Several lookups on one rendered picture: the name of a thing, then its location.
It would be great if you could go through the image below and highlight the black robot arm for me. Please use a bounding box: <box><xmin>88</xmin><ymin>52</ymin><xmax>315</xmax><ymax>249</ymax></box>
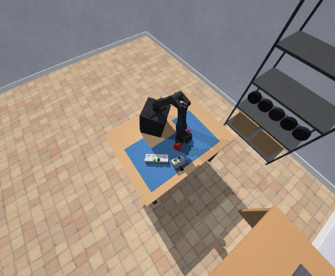
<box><xmin>146</xmin><ymin>91</ymin><xmax>192</xmax><ymax>144</ymax></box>

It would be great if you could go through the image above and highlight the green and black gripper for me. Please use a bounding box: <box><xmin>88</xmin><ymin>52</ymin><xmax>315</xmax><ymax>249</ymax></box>
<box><xmin>175</xmin><ymin>135</ymin><xmax>183</xmax><ymax>144</ymax></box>

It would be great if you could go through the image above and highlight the blue bench mat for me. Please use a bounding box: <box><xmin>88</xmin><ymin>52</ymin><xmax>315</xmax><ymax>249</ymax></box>
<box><xmin>125</xmin><ymin>110</ymin><xmax>220</xmax><ymax>192</ymax></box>

